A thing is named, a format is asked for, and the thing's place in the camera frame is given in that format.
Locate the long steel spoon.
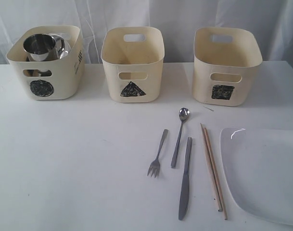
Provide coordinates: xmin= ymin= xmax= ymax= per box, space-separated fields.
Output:
xmin=170 ymin=107 xmax=190 ymax=168

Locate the small steel fork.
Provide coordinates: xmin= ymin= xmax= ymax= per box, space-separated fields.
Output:
xmin=147 ymin=129 xmax=168 ymax=178

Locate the steel table knife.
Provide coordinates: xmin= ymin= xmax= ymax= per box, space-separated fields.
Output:
xmin=178 ymin=137 xmax=192 ymax=220

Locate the wooden chopstick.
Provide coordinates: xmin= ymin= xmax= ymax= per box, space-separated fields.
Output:
xmin=200 ymin=123 xmax=223 ymax=212
xmin=204 ymin=128 xmax=228 ymax=220

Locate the steel mug front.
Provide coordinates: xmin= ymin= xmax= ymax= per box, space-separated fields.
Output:
xmin=23 ymin=34 xmax=65 ymax=62

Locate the cream bin with black triangle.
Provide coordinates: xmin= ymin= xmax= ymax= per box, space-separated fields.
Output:
xmin=101 ymin=26 xmax=165 ymax=103

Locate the cream bin with black circle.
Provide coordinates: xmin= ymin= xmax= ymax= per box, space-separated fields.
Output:
xmin=6 ymin=25 xmax=85 ymax=100

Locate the cream bin with black square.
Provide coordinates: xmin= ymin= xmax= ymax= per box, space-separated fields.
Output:
xmin=192 ymin=27 xmax=263 ymax=106

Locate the white square plate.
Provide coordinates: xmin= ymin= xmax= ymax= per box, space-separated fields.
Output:
xmin=220 ymin=127 xmax=293 ymax=226

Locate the white curtain backdrop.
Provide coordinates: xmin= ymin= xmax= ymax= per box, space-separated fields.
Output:
xmin=0 ymin=0 xmax=293 ymax=67

